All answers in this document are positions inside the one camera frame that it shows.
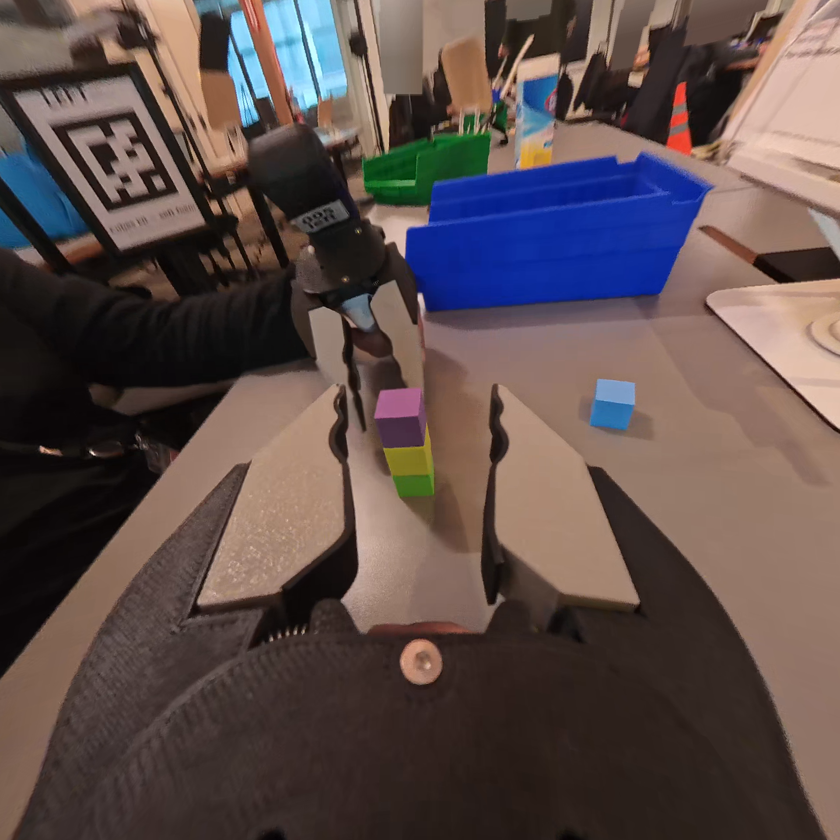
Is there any white document stand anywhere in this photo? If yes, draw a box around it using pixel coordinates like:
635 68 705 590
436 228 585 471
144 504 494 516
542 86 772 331
705 147 840 431
735 0 821 142

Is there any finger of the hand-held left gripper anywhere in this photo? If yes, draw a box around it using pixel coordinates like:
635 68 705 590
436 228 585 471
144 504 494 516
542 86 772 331
307 305 367 432
371 281 427 391

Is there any framed marker sign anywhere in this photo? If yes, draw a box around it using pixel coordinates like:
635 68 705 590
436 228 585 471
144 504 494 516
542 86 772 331
0 62 219 257

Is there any person's dark clothing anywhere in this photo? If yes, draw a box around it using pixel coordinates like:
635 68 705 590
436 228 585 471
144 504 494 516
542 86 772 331
0 386 173 677

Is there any blue plastic bin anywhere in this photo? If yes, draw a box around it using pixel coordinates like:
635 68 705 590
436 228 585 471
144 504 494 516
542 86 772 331
405 153 715 312

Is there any wooden diagonal beam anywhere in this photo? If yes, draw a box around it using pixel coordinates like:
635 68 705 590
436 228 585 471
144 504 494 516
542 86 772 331
239 0 293 126

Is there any person's left hand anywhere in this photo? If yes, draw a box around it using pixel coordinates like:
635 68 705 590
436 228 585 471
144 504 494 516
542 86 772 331
351 327 395 360

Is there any yellow-blue wipes canister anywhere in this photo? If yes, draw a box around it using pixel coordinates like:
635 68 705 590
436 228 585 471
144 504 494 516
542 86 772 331
514 72 559 170

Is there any blue foam cube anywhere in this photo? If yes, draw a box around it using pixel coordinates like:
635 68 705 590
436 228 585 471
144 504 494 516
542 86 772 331
589 378 636 431

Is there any orange traffic cone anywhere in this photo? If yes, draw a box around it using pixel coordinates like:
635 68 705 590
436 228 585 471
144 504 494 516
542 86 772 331
666 80 694 156

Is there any green plastic bin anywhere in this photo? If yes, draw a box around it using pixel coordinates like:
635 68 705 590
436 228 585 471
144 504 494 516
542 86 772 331
362 131 492 206

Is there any white instruction sheet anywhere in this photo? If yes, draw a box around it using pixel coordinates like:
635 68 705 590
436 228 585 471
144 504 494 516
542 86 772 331
764 13 840 155

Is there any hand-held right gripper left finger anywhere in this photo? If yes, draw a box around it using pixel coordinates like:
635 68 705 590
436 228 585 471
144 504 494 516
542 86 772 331
196 384 360 614

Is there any person's left forearm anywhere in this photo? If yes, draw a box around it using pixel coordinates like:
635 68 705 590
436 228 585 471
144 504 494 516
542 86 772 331
0 248 311 389

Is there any yellow foam cube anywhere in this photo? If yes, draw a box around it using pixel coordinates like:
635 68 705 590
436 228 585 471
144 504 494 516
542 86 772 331
382 427 435 478

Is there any black easel stand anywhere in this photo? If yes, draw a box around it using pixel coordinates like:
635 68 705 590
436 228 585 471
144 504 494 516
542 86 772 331
150 217 293 298

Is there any rounded wooden board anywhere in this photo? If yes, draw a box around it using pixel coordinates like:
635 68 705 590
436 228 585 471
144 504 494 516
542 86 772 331
441 37 493 114
200 69 242 130

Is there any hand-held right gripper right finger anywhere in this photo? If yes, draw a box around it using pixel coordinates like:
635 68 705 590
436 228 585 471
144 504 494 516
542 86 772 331
481 384 641 611

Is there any purple foam cube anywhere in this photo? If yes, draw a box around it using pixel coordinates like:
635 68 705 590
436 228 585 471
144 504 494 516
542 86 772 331
374 387 427 449

